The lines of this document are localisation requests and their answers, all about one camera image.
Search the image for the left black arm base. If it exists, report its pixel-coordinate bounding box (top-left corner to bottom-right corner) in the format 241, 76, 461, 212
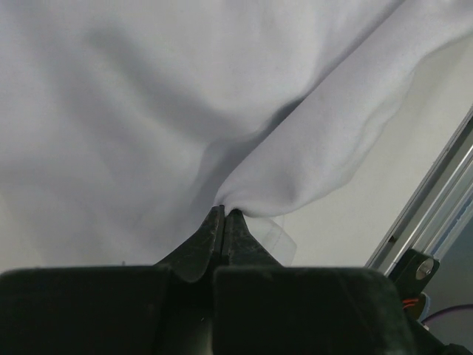
388, 249, 472, 354

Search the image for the aluminium rail frame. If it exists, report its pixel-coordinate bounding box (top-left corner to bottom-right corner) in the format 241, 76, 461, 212
366, 111, 472, 275

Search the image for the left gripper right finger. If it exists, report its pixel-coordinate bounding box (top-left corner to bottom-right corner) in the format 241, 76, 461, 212
212, 210, 416, 354

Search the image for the white skirt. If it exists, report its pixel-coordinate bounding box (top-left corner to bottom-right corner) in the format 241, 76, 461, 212
1, 1, 472, 270

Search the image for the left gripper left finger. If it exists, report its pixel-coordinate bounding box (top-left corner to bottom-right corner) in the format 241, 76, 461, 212
1, 206, 224, 354

